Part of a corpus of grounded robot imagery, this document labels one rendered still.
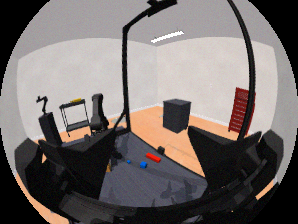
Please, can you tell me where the red rectangular block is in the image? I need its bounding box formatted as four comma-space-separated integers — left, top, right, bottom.
146, 153, 161, 163

